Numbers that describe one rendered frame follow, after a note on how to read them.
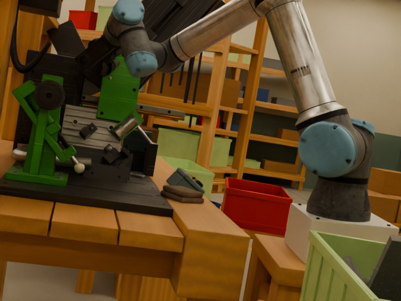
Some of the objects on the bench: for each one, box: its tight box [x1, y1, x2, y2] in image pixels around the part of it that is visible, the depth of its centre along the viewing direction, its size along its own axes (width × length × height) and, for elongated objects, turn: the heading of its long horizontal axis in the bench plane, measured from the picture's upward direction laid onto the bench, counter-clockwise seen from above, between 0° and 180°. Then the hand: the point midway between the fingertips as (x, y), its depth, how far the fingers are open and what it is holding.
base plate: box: [0, 161, 174, 217], centre depth 194 cm, size 42×110×2 cm, turn 124°
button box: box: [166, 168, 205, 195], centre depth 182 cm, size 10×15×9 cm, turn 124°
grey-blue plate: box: [122, 130, 152, 172], centre depth 206 cm, size 10×2×14 cm, turn 34°
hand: (95, 66), depth 179 cm, fingers open, 5 cm apart
